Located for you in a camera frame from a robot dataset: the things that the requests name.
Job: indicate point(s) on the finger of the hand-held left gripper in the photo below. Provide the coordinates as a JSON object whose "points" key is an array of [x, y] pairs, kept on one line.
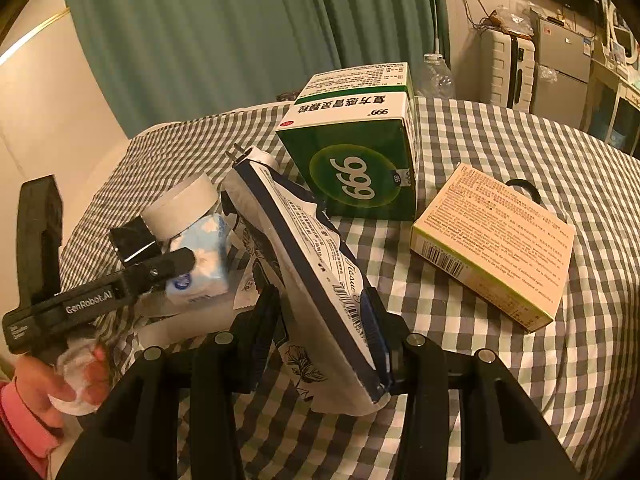
{"points": [[160, 270]]}

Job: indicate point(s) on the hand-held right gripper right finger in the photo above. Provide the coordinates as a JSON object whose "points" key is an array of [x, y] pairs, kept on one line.
{"points": [[376, 320]]}

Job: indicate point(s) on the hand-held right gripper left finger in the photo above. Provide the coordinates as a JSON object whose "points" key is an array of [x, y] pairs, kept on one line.
{"points": [[262, 340]]}

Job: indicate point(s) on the small blue white tissue packet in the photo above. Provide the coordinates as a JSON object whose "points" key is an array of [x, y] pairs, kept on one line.
{"points": [[205, 260]]}

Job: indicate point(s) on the white navy floral tissue pack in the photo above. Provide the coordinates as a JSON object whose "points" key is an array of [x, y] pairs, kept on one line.
{"points": [[300, 240]]}

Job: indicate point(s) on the green medicine box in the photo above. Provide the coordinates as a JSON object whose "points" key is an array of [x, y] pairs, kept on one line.
{"points": [[350, 160]]}

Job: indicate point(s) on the dark translucent container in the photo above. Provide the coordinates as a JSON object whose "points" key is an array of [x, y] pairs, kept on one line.
{"points": [[525, 187]]}

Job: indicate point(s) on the person's left hand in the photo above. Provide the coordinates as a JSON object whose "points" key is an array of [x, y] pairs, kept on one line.
{"points": [[37, 385]]}

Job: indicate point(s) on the small black box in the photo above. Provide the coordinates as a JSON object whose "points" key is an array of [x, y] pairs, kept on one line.
{"points": [[131, 237]]}

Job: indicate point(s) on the white tape roll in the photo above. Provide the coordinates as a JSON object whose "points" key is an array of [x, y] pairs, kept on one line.
{"points": [[180, 205]]}

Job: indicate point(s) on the white crumpled tissue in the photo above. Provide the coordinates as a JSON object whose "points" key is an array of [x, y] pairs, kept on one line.
{"points": [[75, 375]]}

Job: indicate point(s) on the checkered bedsheet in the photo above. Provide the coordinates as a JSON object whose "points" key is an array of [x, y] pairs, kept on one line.
{"points": [[500, 385]]}

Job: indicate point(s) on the tan cardboard box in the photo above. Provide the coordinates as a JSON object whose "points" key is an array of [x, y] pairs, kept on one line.
{"points": [[495, 240]]}

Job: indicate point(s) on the green curtain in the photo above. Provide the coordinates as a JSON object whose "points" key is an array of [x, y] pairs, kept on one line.
{"points": [[225, 35]]}

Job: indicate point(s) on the clear plastic water bottle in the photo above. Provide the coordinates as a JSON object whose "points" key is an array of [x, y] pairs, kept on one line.
{"points": [[437, 77]]}

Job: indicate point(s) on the white suitcase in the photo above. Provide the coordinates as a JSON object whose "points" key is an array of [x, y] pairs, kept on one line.
{"points": [[507, 67]]}

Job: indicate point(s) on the grey mini fridge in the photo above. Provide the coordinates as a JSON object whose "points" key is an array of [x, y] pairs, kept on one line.
{"points": [[562, 70]]}

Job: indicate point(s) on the white vanity table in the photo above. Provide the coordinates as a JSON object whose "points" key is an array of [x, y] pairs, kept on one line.
{"points": [[612, 105]]}

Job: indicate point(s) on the white oval mirror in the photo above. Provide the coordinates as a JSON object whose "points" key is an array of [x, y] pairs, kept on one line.
{"points": [[622, 35]]}

